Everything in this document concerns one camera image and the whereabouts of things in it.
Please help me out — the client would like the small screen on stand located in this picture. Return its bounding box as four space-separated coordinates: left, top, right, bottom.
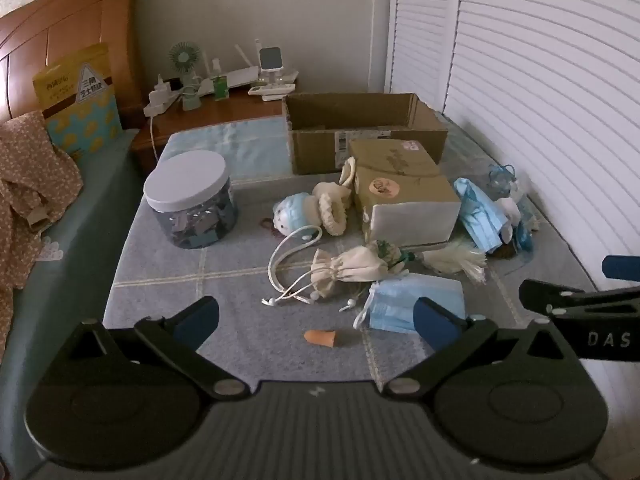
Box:
248 46 301 101

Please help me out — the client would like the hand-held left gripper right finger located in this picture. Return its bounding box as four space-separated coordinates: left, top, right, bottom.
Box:
382 296 572 401

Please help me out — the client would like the cream tassel ornament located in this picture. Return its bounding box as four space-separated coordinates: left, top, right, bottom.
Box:
407 242 489 285

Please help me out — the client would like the white charger plug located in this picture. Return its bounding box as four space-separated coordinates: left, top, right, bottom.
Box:
151 74 174 104

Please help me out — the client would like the green labelled bottle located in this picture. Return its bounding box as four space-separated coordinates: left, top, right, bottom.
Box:
212 59 230 100

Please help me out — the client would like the small white plush figure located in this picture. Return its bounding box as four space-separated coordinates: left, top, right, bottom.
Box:
495 197 524 241

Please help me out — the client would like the small green desk fan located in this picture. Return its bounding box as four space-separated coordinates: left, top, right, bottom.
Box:
167 41 204 111

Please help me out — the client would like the cream ruffled scrunchie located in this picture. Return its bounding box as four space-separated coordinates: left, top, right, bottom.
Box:
317 192 351 237

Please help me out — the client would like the yellow snack bag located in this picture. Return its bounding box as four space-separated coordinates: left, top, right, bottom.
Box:
32 42 121 157

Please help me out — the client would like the cream drawstring bag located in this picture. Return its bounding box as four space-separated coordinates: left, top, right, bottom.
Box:
310 246 397 300

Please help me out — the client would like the blue face mask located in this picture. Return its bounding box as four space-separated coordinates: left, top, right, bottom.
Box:
353 275 466 335

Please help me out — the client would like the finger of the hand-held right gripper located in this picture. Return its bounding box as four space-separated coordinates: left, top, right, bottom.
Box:
518 279 640 318
602 255 640 282

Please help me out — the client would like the bed with teal sheet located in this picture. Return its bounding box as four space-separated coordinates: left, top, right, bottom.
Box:
0 127 147 463

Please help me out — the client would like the brown paper wrapped box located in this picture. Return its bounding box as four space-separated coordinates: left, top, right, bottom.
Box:
348 138 462 246

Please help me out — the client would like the wooden headboard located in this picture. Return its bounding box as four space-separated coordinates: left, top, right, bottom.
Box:
0 0 146 131

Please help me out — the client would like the clear jar with white lid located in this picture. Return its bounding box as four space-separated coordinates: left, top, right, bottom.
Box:
143 151 239 250

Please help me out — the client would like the brown dotted cloth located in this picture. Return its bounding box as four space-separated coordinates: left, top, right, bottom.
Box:
0 110 85 357

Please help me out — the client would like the white power strip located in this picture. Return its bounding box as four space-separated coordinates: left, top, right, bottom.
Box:
144 87 184 119

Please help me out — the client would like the clear bag with blue ribbons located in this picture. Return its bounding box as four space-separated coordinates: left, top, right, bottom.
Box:
487 162 542 257

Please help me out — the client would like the wooden nightstand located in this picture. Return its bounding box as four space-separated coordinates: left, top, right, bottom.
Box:
131 87 301 174

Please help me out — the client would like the orange earplug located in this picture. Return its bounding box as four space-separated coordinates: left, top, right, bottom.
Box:
304 329 340 347

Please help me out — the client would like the cardboard box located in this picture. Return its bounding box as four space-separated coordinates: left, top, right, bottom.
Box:
281 92 449 176

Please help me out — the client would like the blue plush toy head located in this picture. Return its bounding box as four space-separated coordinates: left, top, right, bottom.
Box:
260 192 326 237

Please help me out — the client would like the white router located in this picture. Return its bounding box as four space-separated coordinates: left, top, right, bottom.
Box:
197 44 267 97

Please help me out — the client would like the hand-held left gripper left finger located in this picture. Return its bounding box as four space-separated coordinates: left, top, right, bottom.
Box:
64 296 251 401

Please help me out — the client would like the white elastic cord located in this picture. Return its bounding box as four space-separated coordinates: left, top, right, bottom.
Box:
261 225 324 307

